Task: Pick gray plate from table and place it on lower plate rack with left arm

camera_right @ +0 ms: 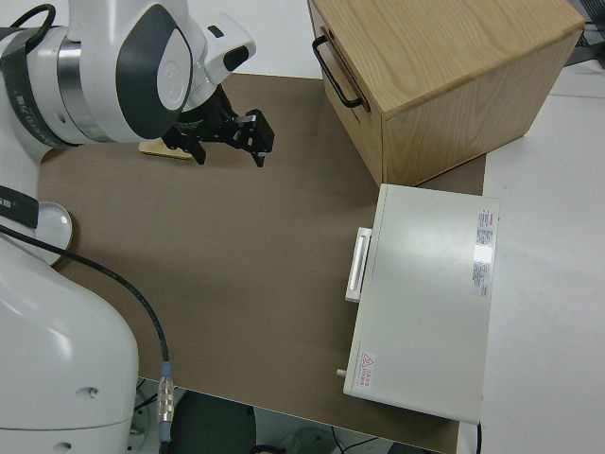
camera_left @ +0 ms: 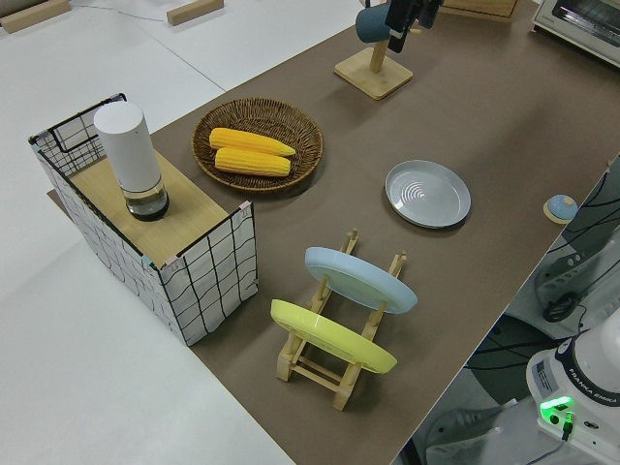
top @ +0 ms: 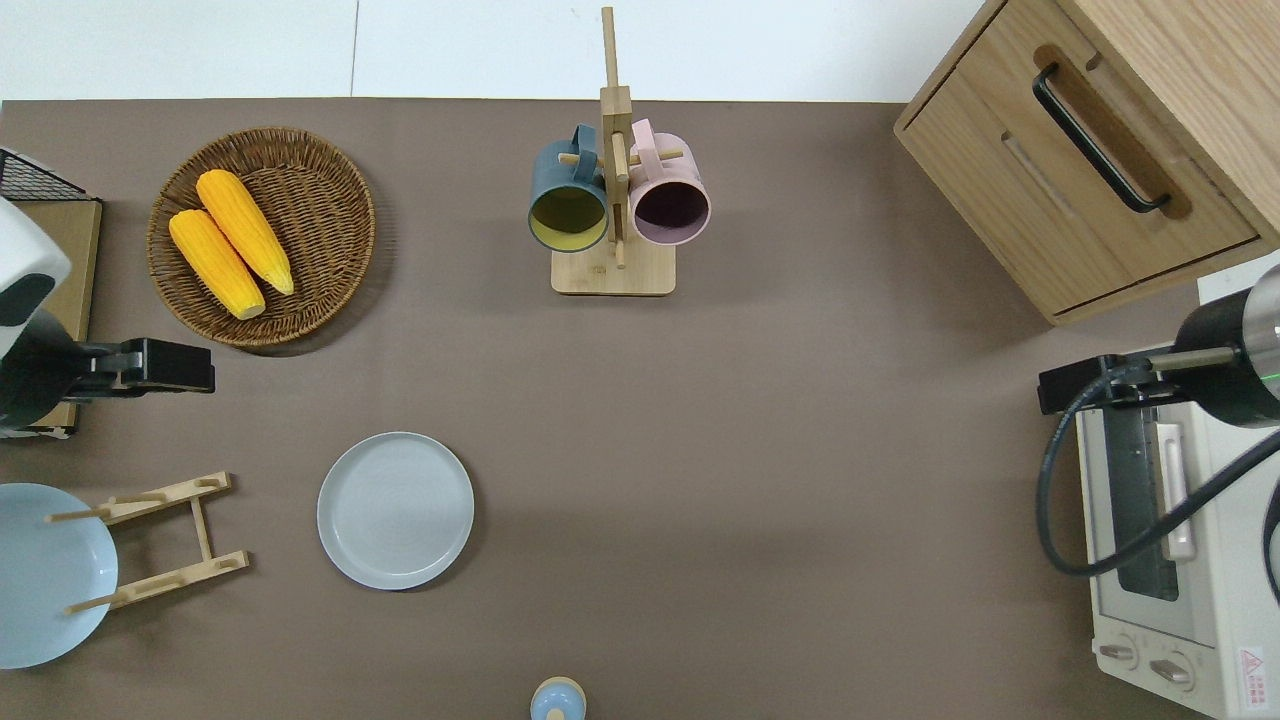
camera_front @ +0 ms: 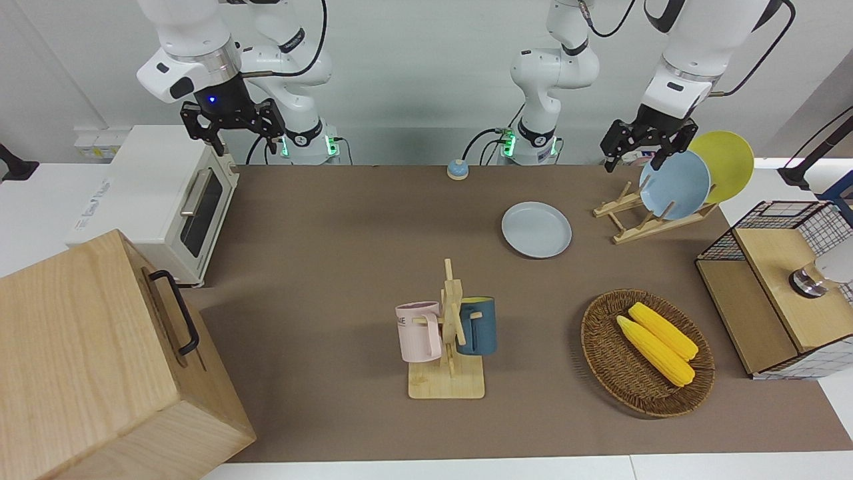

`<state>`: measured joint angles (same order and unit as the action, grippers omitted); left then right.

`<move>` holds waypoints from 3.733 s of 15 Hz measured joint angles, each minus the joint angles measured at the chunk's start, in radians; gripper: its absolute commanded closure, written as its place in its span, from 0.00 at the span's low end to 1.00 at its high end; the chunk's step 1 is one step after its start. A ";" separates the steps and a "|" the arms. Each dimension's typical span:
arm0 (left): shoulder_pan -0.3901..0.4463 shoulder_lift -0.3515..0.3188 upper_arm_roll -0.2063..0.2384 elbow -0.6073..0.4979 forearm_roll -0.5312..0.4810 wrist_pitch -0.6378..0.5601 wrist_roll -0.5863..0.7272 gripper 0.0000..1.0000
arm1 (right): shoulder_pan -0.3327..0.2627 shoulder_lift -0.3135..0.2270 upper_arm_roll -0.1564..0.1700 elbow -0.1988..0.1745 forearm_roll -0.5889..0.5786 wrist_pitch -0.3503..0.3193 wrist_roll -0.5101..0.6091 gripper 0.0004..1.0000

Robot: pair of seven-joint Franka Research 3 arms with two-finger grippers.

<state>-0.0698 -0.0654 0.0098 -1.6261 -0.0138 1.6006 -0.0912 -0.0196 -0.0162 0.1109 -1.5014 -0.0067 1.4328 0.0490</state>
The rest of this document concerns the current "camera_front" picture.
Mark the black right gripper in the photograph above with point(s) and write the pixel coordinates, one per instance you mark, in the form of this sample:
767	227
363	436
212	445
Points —
226	106

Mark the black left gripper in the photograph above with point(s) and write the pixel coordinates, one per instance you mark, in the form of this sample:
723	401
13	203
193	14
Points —
656	126

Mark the gray plate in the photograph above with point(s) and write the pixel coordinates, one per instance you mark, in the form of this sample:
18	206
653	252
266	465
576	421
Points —
536	230

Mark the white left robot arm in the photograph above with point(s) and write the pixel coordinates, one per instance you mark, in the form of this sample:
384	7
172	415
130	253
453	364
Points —
553	73

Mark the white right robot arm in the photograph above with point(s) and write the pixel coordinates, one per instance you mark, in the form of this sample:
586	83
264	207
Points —
193	26

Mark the light blue plate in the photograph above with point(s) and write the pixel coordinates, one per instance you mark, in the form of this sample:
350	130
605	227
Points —
676	186

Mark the wooden plate rack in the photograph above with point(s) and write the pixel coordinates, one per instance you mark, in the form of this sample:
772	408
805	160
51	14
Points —
640	230

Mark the yellow plate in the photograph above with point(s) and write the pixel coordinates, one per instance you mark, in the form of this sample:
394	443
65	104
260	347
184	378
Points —
730	160

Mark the wooden mug rack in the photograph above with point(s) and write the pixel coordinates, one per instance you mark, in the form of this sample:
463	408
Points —
446	383

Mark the white toaster oven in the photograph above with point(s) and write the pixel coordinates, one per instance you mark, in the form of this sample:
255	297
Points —
146	193

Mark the brown table mat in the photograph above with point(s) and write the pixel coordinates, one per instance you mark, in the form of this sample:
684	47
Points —
333	266

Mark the yellow corn cob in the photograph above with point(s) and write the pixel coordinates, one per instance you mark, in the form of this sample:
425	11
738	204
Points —
666	332
656	353

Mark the blue service bell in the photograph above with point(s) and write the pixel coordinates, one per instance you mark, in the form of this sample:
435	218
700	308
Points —
457	170

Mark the brown wicker basket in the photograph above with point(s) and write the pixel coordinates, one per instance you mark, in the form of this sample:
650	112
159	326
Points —
620	373

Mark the dark blue mug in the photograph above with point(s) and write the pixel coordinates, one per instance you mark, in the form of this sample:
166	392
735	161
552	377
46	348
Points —
481	326

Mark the pink mug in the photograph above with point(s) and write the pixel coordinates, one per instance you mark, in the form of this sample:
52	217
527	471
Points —
416	333

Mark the light wooden box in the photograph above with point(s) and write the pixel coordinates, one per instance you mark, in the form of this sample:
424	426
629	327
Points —
86	373

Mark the white wall socket strip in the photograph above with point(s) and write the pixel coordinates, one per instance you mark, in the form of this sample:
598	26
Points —
100	143

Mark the black camera stand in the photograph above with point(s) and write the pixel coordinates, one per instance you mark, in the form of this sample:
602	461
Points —
13	166
810	163

